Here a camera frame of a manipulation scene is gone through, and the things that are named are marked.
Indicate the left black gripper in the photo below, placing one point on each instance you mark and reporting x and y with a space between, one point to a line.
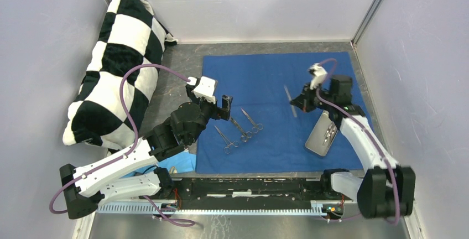
219 113

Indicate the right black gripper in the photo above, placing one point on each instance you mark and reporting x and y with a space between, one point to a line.
304 103

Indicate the steel scalpel handle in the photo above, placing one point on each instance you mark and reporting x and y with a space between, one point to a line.
290 99

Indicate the metal instrument tray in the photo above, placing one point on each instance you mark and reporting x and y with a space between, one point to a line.
322 135

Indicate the blue surgical drape cloth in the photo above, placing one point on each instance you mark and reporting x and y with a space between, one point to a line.
256 83

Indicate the steel ring-handled hemostat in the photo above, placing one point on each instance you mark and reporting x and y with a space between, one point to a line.
229 144

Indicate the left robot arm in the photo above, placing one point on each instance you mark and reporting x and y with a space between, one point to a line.
181 129

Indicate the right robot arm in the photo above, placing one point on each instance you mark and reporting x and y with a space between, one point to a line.
373 157

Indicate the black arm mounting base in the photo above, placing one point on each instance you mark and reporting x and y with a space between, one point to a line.
247 193

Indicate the light blue patterned cloth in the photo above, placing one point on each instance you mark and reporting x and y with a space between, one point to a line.
181 163

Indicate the black white checkered pillow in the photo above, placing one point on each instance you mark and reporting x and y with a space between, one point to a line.
120 79

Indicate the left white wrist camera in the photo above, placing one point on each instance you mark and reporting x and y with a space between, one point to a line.
202 88

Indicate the aluminium frame rail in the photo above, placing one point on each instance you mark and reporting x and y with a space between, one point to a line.
414 193

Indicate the white slotted cable duct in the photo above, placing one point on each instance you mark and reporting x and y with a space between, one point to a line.
315 209

